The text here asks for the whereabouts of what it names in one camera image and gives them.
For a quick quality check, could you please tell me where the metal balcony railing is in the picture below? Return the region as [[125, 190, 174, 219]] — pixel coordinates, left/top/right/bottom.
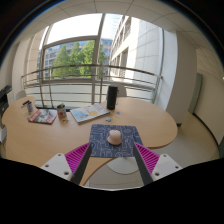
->
[[20, 64, 164, 108]]

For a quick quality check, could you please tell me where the open light blue book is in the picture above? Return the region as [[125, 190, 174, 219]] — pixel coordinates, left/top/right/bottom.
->
[[69, 102, 111, 124]]

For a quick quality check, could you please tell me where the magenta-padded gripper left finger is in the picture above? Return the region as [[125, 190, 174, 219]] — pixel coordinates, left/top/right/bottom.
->
[[40, 142, 94, 186]]

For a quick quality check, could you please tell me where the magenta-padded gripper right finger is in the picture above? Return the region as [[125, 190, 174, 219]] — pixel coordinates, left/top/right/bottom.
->
[[132, 142, 184, 186]]

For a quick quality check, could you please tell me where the white computer mouse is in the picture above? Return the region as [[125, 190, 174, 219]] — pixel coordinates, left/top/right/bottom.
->
[[106, 129, 123, 146]]

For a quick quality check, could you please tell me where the white round table base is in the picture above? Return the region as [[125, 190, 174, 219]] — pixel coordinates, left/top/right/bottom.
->
[[106, 156, 141, 175]]

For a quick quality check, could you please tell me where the black printer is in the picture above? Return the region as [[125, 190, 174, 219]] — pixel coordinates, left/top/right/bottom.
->
[[0, 85, 13, 114]]

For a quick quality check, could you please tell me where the red magazine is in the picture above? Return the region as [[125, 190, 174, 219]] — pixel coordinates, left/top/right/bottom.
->
[[27, 108, 58, 125]]

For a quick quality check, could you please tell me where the white chair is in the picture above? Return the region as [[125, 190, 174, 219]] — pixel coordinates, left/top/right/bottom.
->
[[116, 83, 128, 98], [14, 89, 28, 101]]

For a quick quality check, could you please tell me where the black cylindrical bottle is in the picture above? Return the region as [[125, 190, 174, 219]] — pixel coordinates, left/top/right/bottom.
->
[[106, 85, 120, 111]]

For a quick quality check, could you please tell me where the blue patterned mouse pad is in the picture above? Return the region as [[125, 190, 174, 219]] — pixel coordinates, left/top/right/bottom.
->
[[88, 123, 144, 158]]

